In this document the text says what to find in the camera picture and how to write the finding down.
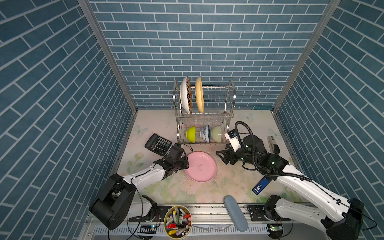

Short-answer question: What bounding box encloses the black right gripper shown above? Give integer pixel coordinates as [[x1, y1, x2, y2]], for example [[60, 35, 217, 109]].
[[215, 141, 259, 167]]

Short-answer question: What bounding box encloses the pink plastic plate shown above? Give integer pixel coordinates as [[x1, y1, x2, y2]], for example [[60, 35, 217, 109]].
[[185, 151, 217, 183]]

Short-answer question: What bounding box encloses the white patterned large bowl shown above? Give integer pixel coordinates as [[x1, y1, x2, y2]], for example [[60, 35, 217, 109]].
[[180, 77, 192, 114]]

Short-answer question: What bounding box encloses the yellow plastic plate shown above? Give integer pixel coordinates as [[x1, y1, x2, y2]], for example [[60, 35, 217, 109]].
[[195, 77, 205, 114]]

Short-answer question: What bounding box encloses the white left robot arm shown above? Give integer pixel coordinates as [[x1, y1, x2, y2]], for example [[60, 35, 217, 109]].
[[89, 143, 189, 230]]

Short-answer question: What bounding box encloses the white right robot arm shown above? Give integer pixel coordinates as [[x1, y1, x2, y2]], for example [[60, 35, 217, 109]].
[[216, 132, 364, 240]]

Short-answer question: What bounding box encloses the steel two-tier dish rack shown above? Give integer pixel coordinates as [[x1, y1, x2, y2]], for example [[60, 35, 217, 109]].
[[172, 80, 237, 144]]

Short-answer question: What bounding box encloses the black desk calculator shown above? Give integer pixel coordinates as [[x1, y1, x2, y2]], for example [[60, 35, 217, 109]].
[[145, 134, 172, 157]]

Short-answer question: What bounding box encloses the pale green small bowl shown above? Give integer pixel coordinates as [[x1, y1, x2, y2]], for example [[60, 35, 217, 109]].
[[211, 125, 222, 143]]

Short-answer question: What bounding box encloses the lime green small bowl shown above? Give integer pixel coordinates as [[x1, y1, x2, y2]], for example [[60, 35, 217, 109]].
[[186, 126, 197, 143]]

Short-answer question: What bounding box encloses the blue floral white bowl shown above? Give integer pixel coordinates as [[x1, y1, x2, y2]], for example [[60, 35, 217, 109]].
[[199, 125, 211, 143]]

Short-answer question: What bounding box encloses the blue card device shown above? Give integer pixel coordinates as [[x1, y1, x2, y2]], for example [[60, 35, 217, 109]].
[[252, 177, 272, 195]]

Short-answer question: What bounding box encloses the yellow tin pen holder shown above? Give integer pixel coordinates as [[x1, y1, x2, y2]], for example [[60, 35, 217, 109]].
[[164, 206, 193, 240]]

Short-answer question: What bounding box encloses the grey blue oval case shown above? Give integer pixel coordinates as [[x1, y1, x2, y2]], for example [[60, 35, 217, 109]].
[[224, 196, 249, 232]]

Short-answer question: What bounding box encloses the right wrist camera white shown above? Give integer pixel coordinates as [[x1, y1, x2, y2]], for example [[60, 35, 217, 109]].
[[225, 130, 242, 152]]

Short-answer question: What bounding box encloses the black corrugated cable hose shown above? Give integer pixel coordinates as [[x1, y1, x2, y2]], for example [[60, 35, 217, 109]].
[[234, 120, 313, 182]]

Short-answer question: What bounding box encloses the aluminium front rail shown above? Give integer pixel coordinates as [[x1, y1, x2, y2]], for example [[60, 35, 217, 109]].
[[79, 204, 328, 240]]

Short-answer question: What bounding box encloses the aluminium corner frame post left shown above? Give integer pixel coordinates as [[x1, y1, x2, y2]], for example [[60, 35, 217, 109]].
[[78, 0, 138, 114]]

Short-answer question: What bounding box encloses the aluminium corner frame post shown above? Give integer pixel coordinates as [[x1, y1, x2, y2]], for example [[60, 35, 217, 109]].
[[272, 0, 341, 115], [78, 0, 138, 114]]

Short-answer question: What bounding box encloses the aluminium corner frame post right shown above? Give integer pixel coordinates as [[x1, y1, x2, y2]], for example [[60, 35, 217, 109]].
[[272, 0, 341, 115]]

